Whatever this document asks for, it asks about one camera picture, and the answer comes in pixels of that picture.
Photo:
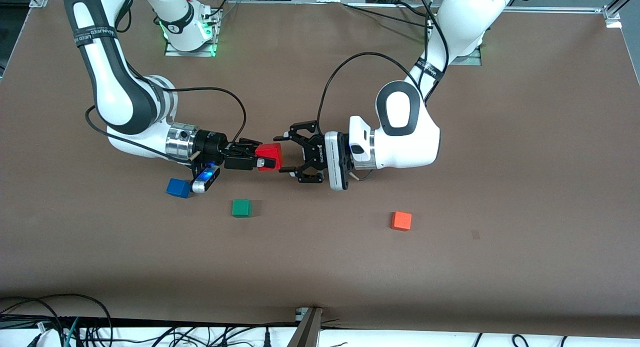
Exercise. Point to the small aluminium corner bracket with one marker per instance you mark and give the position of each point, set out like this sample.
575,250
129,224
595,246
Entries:
37,1

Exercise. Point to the aluminium frame post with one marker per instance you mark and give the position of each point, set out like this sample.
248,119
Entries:
612,14

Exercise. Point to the orange wooden block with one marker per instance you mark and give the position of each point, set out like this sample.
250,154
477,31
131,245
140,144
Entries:
401,221

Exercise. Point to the green wooden block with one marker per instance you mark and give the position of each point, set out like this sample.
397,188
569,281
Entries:
241,208

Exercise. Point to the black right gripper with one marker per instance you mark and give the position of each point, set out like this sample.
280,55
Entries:
212,142

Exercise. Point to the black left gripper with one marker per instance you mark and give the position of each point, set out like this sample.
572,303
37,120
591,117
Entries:
317,156

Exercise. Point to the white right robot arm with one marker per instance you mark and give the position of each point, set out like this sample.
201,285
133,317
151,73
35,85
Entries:
112,87

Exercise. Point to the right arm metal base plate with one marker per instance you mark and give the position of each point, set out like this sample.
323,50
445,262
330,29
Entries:
172,52

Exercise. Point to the blue wooden block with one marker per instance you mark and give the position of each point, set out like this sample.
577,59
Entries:
177,188

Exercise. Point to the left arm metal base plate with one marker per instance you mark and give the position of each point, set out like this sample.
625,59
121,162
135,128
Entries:
472,61

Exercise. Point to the red wooden block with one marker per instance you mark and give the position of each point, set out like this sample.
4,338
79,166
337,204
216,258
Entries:
269,151

